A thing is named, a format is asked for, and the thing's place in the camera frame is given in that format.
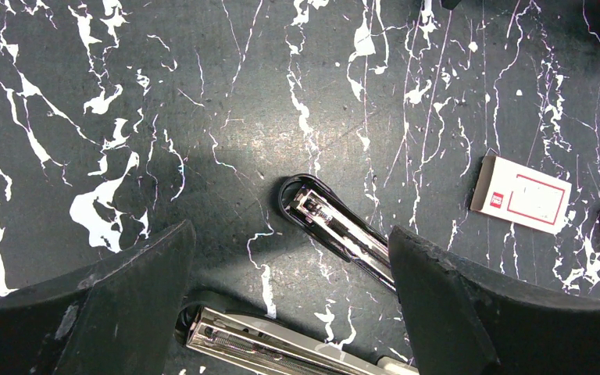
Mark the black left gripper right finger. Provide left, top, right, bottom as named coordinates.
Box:
left=388, top=227, right=600, bottom=374

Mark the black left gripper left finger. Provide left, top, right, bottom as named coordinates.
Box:
left=0, top=220, right=196, bottom=374

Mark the red white staple box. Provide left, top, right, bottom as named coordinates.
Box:
left=470, top=155, right=572, bottom=234

